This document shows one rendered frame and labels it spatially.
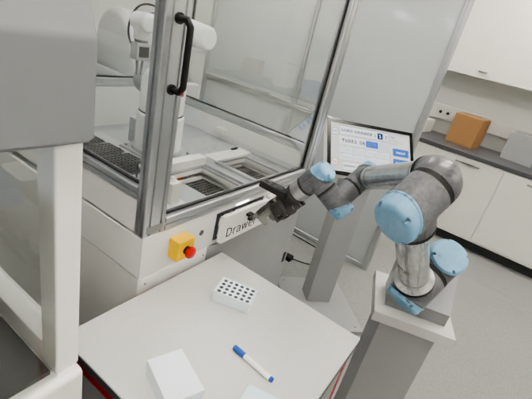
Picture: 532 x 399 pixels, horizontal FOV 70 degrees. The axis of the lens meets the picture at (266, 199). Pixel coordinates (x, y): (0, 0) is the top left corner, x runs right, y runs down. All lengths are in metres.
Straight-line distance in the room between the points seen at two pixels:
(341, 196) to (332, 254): 1.15
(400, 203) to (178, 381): 0.63
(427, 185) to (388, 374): 0.94
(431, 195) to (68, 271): 0.73
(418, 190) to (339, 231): 1.43
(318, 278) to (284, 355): 1.35
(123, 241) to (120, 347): 0.31
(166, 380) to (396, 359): 0.93
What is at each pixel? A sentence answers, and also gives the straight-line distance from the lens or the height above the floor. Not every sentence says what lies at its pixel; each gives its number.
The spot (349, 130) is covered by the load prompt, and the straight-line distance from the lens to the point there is 2.11.
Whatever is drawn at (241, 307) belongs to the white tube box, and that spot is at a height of 0.78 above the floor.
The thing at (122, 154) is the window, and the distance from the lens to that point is 1.16.
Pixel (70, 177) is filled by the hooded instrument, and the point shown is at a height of 1.30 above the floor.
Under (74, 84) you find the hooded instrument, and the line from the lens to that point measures 0.56.
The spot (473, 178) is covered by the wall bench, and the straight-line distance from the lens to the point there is 4.10.
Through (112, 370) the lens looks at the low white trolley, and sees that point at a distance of 1.05.
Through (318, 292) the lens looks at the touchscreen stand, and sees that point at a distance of 2.53.
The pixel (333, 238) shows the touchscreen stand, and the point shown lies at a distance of 2.31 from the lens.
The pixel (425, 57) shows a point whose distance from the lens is 2.81.
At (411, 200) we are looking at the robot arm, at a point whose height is 1.29.
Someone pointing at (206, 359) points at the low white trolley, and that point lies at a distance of 1.08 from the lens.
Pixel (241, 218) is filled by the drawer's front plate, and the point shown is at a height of 0.90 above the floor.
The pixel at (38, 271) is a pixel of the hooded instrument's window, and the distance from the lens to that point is 0.67.
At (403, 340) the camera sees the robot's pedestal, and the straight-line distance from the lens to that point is 1.56.
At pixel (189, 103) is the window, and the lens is 1.09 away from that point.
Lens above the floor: 1.56
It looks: 24 degrees down
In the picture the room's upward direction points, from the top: 14 degrees clockwise
